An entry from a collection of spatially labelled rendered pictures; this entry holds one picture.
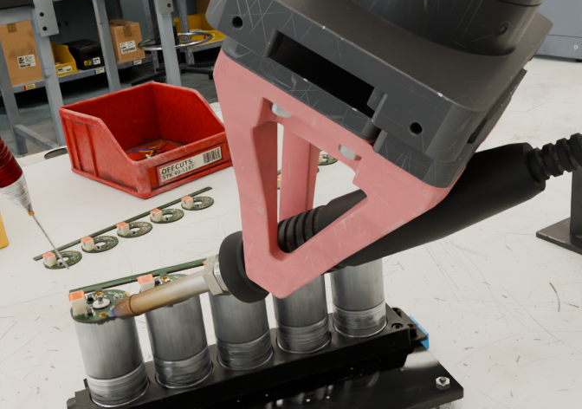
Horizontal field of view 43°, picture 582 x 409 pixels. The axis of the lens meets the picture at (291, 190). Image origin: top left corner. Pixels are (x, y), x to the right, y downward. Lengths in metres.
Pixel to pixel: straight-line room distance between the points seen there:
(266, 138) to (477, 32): 0.06
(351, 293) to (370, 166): 0.16
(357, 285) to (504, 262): 0.14
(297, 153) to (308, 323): 0.11
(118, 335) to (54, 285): 0.18
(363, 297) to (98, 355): 0.12
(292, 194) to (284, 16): 0.10
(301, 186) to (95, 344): 0.12
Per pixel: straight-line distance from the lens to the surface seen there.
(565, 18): 0.90
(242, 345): 0.33
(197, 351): 0.32
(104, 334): 0.31
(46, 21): 2.68
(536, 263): 0.45
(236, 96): 0.19
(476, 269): 0.44
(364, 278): 0.33
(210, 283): 0.26
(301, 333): 0.33
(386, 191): 0.18
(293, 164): 0.24
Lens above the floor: 0.96
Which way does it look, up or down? 22 degrees down
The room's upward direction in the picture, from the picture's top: 6 degrees counter-clockwise
